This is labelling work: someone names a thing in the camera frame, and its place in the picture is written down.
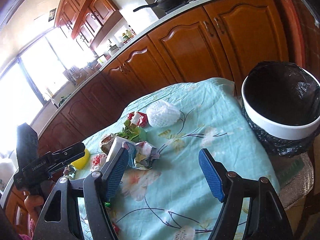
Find green juice pouch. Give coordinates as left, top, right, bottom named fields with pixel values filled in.
left=116, top=119, right=140, bottom=142

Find person's left hand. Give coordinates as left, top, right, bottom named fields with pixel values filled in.
left=24, top=195, right=44, bottom=226

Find white trash bin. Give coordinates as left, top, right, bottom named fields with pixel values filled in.
left=241, top=63, right=320, bottom=140

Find white box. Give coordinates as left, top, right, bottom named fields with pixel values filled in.
left=106, top=136, right=135, bottom=162

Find small red white wrapper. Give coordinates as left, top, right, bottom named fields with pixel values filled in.
left=91, top=153, right=107, bottom=172

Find yellow spiky ball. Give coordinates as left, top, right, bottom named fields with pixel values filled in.
left=71, top=149, right=90, bottom=170

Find knife and utensil rack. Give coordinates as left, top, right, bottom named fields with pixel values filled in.
left=63, top=66, right=86, bottom=86

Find upper wooden wall cabinets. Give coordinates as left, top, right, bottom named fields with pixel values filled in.
left=55, top=0, right=123, bottom=50

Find kitchen window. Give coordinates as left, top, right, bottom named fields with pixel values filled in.
left=0, top=27, right=96, bottom=156

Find lower wooden kitchen cabinets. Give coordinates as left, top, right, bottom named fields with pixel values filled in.
left=4, top=0, right=291, bottom=233

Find black trash bag liner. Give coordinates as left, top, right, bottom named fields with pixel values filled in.
left=241, top=61, right=320, bottom=158

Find white foam fruit net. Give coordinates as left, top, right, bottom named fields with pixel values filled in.
left=146, top=99, right=181, bottom=128

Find red snack wrapper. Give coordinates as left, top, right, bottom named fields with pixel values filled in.
left=127, top=112, right=148, bottom=128

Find condiment bottles on counter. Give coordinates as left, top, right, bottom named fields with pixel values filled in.
left=122, top=25, right=136, bottom=44

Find floral light-blue tablecloth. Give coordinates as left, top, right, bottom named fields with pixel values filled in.
left=65, top=77, right=281, bottom=240

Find crumpled colourful paper wrapper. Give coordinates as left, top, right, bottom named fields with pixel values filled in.
left=123, top=141, right=160, bottom=170

